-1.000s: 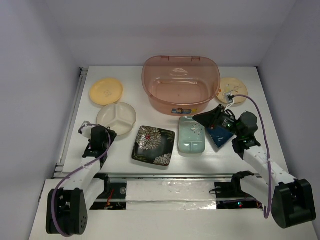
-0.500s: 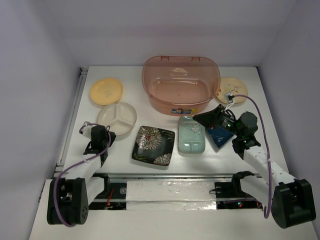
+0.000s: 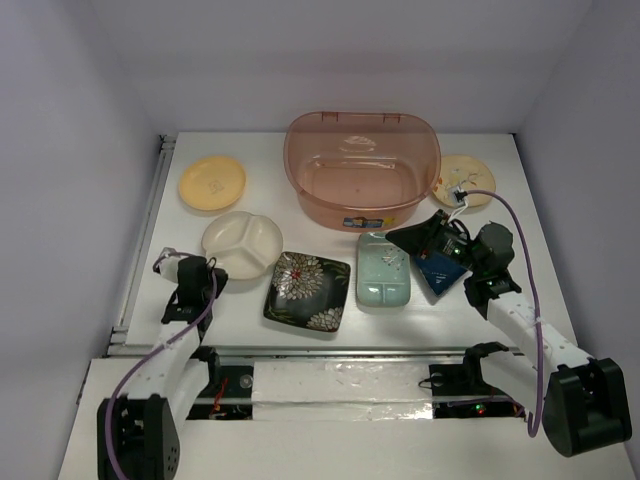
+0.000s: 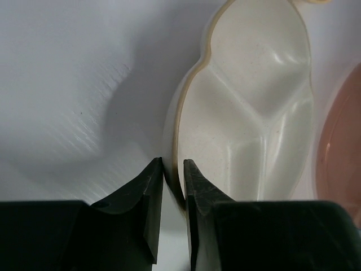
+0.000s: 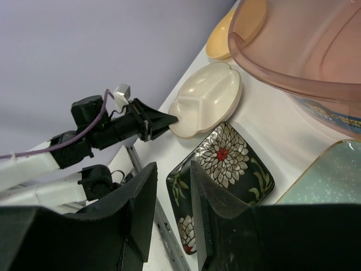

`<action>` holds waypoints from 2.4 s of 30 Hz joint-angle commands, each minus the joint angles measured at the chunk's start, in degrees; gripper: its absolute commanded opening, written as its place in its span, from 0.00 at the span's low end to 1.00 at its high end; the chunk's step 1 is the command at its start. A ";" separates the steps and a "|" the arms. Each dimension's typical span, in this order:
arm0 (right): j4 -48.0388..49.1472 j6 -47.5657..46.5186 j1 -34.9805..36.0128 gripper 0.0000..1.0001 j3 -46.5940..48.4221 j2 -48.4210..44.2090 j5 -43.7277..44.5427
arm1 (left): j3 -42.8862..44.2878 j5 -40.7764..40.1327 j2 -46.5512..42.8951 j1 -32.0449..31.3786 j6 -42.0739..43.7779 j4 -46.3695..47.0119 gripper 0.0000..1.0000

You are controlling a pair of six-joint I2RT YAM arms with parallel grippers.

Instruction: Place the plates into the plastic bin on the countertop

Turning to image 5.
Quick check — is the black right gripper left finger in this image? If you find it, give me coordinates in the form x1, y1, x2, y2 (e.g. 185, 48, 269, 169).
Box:
1, 162, 157, 270

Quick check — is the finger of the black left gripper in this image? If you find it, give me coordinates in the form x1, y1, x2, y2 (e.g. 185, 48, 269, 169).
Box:
144, 125, 169, 141
133, 98, 178, 129

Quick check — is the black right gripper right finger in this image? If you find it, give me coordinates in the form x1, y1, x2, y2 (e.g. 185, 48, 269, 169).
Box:
190, 161, 360, 270

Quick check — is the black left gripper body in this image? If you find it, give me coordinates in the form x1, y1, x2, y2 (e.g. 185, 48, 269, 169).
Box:
90, 104, 149, 150

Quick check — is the white divided round plate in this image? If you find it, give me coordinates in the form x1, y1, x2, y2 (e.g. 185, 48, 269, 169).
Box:
169, 62, 243, 139

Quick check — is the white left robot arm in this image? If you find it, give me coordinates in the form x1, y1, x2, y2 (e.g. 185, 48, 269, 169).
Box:
1, 94, 178, 208

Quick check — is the pink translucent plastic bin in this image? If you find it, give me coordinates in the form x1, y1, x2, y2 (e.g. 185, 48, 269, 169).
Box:
228, 1, 360, 138

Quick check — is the black floral square plate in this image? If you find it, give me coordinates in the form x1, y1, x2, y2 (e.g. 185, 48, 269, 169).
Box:
166, 122, 275, 255

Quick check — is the yellow round plastic plate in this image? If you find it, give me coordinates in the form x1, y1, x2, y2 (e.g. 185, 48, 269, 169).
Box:
205, 0, 267, 60

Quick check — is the light green rectangular plate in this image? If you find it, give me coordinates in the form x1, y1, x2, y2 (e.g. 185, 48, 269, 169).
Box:
277, 139, 360, 204

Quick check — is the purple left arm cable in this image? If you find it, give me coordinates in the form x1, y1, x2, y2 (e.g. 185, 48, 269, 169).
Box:
0, 89, 113, 160

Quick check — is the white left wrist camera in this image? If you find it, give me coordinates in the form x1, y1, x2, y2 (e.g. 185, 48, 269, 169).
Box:
113, 84, 131, 110

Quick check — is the aluminium rail frame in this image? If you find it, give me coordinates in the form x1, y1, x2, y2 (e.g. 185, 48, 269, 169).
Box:
125, 143, 192, 271

